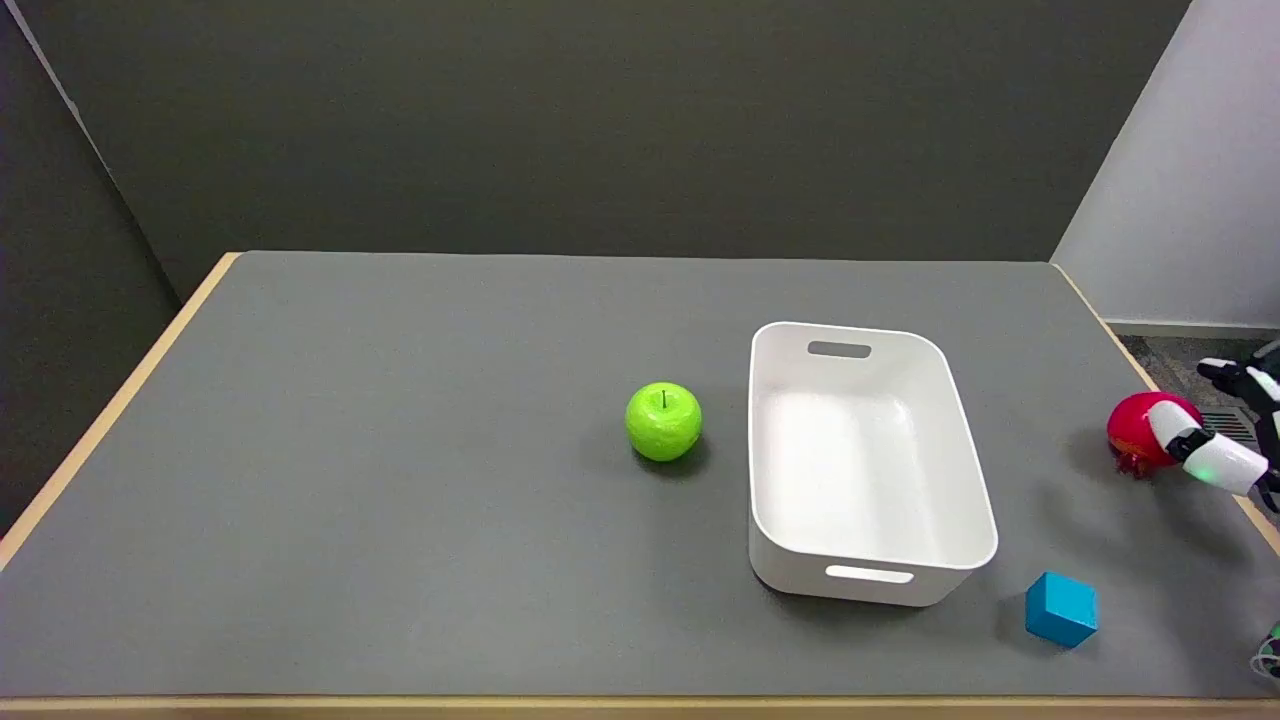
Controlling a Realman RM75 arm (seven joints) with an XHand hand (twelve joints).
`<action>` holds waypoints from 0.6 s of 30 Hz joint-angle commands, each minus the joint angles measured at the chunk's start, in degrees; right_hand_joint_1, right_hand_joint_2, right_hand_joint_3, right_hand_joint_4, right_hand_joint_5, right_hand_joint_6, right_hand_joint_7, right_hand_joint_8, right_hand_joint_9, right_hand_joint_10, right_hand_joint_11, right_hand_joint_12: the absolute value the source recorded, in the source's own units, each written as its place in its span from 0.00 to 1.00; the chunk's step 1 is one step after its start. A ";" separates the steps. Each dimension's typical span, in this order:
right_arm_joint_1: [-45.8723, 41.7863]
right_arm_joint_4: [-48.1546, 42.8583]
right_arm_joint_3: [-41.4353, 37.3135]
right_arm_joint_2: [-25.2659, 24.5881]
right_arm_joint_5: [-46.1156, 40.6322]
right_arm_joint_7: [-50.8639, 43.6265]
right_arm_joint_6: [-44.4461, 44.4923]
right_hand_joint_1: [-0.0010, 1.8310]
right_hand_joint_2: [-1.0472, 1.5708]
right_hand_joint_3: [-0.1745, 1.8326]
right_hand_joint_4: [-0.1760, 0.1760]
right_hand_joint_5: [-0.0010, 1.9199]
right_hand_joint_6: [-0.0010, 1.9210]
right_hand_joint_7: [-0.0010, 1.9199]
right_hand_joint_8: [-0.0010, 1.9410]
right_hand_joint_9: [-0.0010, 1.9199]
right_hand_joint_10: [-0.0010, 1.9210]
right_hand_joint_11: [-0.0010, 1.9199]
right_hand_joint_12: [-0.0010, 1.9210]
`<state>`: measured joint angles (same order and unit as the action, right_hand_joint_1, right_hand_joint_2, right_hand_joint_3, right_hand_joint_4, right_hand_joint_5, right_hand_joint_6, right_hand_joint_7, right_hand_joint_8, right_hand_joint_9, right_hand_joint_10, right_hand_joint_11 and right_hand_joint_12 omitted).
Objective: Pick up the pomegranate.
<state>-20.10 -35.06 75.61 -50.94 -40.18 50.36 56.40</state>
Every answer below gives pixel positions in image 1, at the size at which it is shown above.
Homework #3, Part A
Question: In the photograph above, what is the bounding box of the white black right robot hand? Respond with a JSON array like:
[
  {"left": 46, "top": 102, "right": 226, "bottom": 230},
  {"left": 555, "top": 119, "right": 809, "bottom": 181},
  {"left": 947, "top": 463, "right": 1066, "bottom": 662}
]
[{"left": 1146, "top": 342, "right": 1280, "bottom": 513}]

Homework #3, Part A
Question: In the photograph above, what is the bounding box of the red pomegranate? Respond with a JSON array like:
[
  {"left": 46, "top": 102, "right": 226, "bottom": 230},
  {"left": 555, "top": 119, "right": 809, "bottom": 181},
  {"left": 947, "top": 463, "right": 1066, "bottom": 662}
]
[{"left": 1106, "top": 391, "right": 1204, "bottom": 479}]

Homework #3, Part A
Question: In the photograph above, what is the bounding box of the blue cube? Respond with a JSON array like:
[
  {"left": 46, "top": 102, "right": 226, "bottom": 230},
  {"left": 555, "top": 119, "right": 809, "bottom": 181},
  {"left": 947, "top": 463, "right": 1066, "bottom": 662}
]
[{"left": 1025, "top": 571, "right": 1100, "bottom": 649}]

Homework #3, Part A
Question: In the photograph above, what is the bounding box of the white plastic bin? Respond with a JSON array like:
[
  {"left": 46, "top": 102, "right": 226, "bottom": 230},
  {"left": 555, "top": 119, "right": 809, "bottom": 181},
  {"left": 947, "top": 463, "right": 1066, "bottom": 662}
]
[{"left": 748, "top": 321, "right": 999, "bottom": 608}]

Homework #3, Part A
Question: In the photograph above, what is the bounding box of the green apple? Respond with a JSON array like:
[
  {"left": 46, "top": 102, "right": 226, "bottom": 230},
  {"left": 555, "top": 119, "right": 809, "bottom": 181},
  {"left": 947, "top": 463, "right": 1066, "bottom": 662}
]
[{"left": 625, "top": 382, "right": 704, "bottom": 463}]

